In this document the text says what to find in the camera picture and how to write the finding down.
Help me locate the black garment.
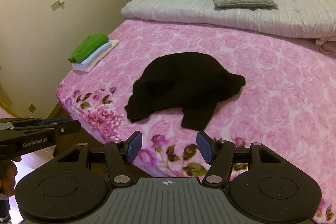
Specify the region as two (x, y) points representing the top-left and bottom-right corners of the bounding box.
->
(124, 51), (247, 131)

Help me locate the left hand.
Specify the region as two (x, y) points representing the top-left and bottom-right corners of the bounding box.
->
(1, 156), (22, 197)

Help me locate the pink floral blanket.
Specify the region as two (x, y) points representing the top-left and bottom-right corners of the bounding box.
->
(56, 19), (335, 223)

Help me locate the light blue folded garment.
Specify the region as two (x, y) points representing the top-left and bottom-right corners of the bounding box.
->
(78, 40), (112, 67)

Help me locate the cream folded garment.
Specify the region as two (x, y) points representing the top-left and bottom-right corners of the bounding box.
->
(72, 40), (119, 72)

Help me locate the green folded garment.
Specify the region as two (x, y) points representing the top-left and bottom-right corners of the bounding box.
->
(68, 34), (109, 64)

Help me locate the white ribbed duvet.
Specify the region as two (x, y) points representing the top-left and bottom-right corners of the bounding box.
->
(121, 0), (335, 42)

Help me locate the low wall socket plate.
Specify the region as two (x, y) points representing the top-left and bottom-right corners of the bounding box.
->
(28, 104), (37, 113)

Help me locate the wall switch plate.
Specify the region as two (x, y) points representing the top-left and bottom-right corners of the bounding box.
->
(51, 0), (65, 11)

